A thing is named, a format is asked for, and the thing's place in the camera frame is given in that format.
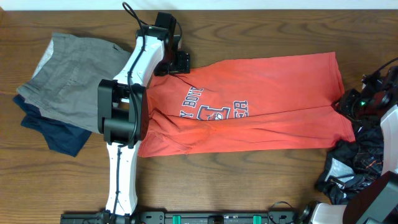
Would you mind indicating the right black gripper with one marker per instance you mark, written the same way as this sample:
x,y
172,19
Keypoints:
x,y
346,101

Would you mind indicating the folded navy blue garment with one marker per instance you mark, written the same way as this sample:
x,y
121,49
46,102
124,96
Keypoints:
x,y
60,137

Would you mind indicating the red printed t-shirt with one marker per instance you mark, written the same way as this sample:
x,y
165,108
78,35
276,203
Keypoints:
x,y
247,105

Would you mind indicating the black mounting rail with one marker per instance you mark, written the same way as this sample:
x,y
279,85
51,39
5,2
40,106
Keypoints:
x,y
180,218

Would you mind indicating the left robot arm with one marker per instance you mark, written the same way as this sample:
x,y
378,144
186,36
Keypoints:
x,y
123,114

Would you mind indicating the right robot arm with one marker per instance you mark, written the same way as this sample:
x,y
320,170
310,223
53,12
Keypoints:
x,y
378,202

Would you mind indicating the black patterned garment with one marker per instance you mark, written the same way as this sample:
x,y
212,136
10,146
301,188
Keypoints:
x,y
350,167

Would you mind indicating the folded grey shorts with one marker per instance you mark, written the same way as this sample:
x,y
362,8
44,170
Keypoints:
x,y
65,83

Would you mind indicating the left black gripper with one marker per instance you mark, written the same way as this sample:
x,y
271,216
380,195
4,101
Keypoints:
x,y
183,65

